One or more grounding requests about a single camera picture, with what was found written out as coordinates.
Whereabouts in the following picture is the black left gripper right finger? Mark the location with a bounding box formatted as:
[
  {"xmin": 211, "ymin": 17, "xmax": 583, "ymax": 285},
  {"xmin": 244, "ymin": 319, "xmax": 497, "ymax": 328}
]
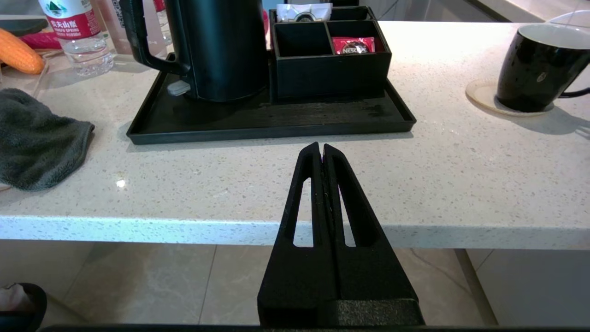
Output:
[{"xmin": 323, "ymin": 143, "xmax": 419, "ymax": 302}]

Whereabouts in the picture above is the white tea bag packet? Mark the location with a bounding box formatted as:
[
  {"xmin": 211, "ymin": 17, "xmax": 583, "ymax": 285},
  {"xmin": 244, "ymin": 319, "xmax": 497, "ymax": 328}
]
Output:
[{"xmin": 276, "ymin": 2, "xmax": 333, "ymax": 23}]

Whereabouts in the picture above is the round translucent coaster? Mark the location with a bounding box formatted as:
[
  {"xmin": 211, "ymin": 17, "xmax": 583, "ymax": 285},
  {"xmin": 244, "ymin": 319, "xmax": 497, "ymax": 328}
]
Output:
[{"xmin": 465, "ymin": 78, "xmax": 556, "ymax": 117}]

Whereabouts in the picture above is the black electric kettle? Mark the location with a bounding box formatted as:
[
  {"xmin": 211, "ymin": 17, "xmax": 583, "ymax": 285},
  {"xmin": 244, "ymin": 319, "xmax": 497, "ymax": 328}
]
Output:
[{"xmin": 118, "ymin": 0, "xmax": 271, "ymax": 103}]

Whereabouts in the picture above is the black rectangular serving tray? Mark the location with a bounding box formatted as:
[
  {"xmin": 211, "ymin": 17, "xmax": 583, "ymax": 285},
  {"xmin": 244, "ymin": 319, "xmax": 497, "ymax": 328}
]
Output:
[{"xmin": 126, "ymin": 53, "xmax": 417, "ymax": 145}]

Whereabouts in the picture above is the black mug white inside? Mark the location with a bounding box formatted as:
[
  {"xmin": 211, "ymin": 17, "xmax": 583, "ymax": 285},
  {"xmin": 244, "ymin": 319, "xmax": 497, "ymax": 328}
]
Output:
[{"xmin": 495, "ymin": 23, "xmax": 590, "ymax": 114}]

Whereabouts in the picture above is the dark grey folded cloth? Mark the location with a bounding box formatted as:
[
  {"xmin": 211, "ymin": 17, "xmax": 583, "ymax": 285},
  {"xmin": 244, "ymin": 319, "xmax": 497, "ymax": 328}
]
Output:
[{"xmin": 0, "ymin": 88, "xmax": 95, "ymax": 192}]

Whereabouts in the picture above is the red coffee sachet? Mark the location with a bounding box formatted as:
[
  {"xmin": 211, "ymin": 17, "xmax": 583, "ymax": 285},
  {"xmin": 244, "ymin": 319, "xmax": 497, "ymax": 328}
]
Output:
[{"xmin": 331, "ymin": 36, "xmax": 375, "ymax": 55}]

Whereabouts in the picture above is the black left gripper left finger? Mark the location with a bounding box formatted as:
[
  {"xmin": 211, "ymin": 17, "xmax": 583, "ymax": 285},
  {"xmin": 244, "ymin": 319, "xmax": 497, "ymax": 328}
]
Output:
[{"xmin": 257, "ymin": 142, "xmax": 335, "ymax": 326}]

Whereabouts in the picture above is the black compartment organizer box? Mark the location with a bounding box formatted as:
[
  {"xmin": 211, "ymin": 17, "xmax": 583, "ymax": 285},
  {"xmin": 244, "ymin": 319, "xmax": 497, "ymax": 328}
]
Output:
[{"xmin": 269, "ymin": 5, "xmax": 393, "ymax": 100}]

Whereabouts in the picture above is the pink flat object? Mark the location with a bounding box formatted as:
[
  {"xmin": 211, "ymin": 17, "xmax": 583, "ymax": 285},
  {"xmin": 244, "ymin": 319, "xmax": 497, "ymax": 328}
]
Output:
[{"xmin": 18, "ymin": 31, "xmax": 63, "ymax": 51}]

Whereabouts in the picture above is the orange round object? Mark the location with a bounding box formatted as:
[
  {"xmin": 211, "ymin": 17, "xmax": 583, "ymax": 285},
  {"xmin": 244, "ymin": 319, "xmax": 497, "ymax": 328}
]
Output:
[{"xmin": 0, "ymin": 28, "xmax": 46, "ymax": 76}]

